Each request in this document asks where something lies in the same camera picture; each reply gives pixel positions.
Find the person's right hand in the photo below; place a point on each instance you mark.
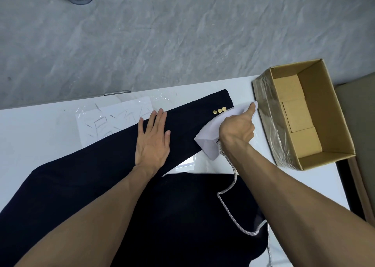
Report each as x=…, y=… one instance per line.
x=236, y=132

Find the person's left hand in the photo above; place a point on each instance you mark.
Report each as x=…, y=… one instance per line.
x=152, y=149

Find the person's left middle finger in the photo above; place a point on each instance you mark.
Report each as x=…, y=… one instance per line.
x=157, y=120

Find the person's left thumb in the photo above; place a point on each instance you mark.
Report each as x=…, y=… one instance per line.
x=167, y=139

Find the person's left little finger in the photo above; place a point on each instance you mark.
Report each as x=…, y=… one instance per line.
x=141, y=127

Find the white clothes iron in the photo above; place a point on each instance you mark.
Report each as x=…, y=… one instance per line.
x=209, y=136

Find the navy jacket with gold buttons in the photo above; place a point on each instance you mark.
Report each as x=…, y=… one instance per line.
x=99, y=164

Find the person's right forearm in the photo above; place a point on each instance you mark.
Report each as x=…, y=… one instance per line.
x=298, y=211

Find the person's left forearm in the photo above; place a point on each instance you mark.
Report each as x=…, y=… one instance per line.
x=88, y=217

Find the white paper sheet under plastic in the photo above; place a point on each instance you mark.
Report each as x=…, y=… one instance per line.
x=117, y=114

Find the small closed cardboard box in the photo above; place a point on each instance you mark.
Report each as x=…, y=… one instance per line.
x=298, y=114
x=306, y=143
x=288, y=88

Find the large open cardboard box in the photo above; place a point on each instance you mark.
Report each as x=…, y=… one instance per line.
x=331, y=114

